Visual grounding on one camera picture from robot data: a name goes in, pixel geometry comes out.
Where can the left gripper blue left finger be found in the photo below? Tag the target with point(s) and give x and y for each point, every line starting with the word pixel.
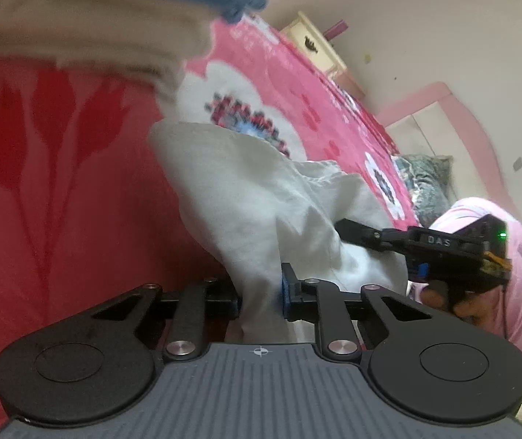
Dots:
pixel 220 298

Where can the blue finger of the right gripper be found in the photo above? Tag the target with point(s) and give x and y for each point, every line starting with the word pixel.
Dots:
pixel 357 234
pixel 422 270

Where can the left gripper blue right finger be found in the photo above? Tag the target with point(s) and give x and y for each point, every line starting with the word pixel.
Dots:
pixel 310 299

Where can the white button shirt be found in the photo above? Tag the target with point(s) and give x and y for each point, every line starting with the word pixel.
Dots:
pixel 254 209

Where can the person right hand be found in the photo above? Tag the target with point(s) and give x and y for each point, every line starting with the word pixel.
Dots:
pixel 477 309

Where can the pink quilted comforter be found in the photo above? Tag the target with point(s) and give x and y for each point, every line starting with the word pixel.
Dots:
pixel 498 310

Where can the green patterned pillow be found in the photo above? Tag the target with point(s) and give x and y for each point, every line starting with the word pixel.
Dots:
pixel 428 181

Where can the pink white headboard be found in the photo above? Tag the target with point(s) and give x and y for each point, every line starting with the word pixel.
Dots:
pixel 432 121

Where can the pink floral bed blanket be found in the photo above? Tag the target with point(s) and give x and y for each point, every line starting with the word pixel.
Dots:
pixel 85 210

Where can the cream wooden nightstand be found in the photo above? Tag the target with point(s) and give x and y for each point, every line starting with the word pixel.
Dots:
pixel 306 37

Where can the folded cream garments stack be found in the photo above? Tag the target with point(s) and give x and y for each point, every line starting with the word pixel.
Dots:
pixel 148 40

